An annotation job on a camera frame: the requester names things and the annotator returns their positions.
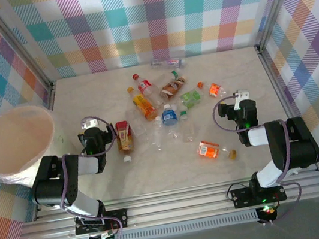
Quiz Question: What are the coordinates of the red gold label bottle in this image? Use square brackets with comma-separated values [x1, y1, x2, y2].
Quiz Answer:
[113, 119, 139, 165]

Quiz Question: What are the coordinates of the small bottle orange cap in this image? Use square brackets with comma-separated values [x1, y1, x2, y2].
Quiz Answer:
[196, 77, 227, 102]

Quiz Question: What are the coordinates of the clear unlabelled plastic bottle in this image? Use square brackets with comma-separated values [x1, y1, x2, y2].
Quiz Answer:
[127, 107, 148, 137]

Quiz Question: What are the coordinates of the orange label bottle amber cap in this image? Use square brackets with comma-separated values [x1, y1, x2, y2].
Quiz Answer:
[195, 135, 240, 166]

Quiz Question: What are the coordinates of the green label bottle white cap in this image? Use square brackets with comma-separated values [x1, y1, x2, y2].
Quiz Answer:
[175, 87, 206, 122]

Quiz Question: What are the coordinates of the orange juice bottle yellow cap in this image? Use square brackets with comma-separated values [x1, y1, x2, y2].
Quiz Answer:
[126, 83, 161, 125]

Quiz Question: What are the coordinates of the clear bottle white cap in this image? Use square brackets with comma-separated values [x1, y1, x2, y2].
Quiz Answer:
[147, 115, 168, 153]

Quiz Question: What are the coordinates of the cola bottle red cap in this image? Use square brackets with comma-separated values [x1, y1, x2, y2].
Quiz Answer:
[131, 70, 163, 109]

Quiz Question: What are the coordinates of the blue label bottle white cap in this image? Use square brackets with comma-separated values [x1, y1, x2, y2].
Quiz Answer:
[159, 102, 180, 128]

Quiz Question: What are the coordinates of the brown coffee label bottle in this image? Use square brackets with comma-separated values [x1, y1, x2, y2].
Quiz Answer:
[157, 74, 191, 102]

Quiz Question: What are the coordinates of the cream round waste bin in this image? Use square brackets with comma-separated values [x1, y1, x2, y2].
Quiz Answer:
[0, 100, 72, 186]

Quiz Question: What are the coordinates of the clear bottle green cap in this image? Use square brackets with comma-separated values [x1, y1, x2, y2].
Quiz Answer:
[155, 69, 180, 87]

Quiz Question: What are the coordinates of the translucent plastic bin liner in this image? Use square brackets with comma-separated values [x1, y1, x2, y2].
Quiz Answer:
[0, 152, 37, 188]

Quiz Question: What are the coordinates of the clear bottle purple label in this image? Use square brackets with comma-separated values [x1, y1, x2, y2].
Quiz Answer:
[149, 55, 187, 73]

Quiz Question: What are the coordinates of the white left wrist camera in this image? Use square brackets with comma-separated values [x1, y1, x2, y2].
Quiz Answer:
[80, 117, 101, 131]

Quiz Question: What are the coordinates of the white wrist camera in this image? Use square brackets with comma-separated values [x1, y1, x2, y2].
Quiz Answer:
[231, 88, 253, 112]
[80, 117, 101, 131]

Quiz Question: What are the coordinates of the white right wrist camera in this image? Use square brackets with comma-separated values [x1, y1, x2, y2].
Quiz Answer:
[231, 88, 253, 112]

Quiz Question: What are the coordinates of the aluminium table side rail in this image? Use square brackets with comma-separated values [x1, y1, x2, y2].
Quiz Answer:
[255, 38, 319, 175]
[40, 80, 61, 111]

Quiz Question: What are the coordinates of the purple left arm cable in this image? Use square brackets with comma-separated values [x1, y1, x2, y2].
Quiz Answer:
[47, 111, 134, 239]

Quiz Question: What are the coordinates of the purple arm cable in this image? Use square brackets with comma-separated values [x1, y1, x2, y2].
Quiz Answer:
[47, 111, 134, 239]
[210, 86, 307, 232]

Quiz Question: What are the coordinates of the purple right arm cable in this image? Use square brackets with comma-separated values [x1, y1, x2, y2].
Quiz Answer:
[210, 86, 307, 232]

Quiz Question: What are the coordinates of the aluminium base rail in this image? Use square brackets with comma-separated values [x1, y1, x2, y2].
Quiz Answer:
[12, 164, 319, 239]

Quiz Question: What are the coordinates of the aluminium frame post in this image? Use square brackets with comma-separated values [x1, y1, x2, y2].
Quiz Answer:
[0, 0, 56, 103]
[249, 0, 315, 53]

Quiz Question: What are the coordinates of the grey slotted cable duct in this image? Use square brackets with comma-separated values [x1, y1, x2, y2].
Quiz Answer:
[81, 210, 262, 239]

